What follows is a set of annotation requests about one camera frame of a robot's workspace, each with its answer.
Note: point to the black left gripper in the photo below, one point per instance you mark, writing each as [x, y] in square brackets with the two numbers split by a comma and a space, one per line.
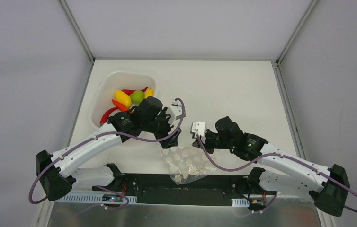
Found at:
[165, 129]

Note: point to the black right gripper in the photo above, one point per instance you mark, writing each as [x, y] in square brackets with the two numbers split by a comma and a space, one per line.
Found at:
[207, 142]

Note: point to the clear polka dot zip bag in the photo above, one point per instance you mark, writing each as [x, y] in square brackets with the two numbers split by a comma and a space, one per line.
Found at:
[187, 164]

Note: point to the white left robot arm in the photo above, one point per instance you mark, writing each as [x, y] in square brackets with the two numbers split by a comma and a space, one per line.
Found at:
[59, 172]

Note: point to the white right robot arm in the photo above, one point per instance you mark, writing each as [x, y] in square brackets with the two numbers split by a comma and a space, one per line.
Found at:
[325, 186]

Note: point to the long yellow toy squash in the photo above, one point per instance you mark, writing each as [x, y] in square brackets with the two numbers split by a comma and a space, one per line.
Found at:
[149, 93]

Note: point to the orange toy carrot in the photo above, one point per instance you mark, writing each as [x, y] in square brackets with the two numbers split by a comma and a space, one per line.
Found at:
[120, 106]

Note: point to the yellow toy pepper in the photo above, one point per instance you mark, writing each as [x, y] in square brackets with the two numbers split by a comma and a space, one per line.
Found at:
[123, 98]

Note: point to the red toy chili pepper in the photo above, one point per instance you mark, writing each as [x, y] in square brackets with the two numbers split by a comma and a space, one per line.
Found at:
[106, 115]

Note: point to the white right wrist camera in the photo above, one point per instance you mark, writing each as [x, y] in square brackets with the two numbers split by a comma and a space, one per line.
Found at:
[198, 129]

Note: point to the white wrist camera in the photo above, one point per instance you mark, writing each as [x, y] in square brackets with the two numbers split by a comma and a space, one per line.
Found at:
[175, 112]
[198, 129]

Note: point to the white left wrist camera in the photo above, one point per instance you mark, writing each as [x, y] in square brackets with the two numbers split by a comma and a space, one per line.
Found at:
[175, 112]

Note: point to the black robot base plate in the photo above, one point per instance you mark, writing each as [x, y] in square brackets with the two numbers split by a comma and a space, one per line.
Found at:
[212, 190]

